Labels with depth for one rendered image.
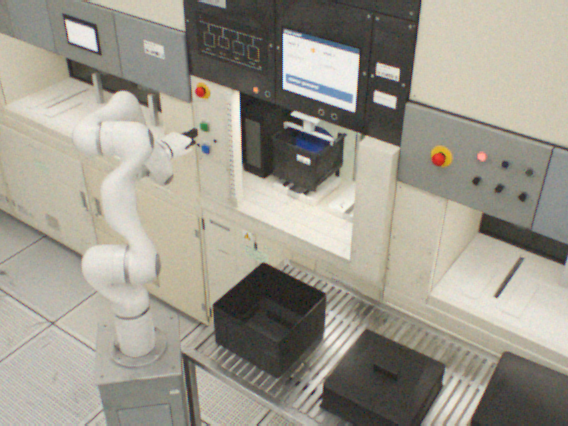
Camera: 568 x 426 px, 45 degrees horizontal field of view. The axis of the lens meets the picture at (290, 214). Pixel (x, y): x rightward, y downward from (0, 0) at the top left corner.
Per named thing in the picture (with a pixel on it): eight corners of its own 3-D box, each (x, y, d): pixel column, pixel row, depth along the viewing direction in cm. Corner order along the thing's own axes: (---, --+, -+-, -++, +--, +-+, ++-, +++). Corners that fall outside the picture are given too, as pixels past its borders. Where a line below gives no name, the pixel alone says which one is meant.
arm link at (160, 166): (167, 133, 216) (180, 176, 244) (130, 105, 220) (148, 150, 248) (147, 152, 213) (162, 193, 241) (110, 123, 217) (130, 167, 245)
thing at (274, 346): (263, 296, 251) (262, 260, 240) (326, 329, 238) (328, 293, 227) (213, 341, 233) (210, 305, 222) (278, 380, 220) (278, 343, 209)
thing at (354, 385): (317, 406, 212) (319, 378, 204) (362, 346, 232) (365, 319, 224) (404, 452, 199) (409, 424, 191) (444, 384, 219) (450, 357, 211)
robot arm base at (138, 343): (108, 371, 222) (99, 331, 211) (110, 329, 237) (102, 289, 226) (167, 364, 224) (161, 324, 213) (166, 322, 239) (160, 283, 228)
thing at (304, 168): (269, 182, 286) (269, 114, 267) (297, 161, 299) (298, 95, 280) (318, 202, 275) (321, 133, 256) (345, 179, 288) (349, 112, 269)
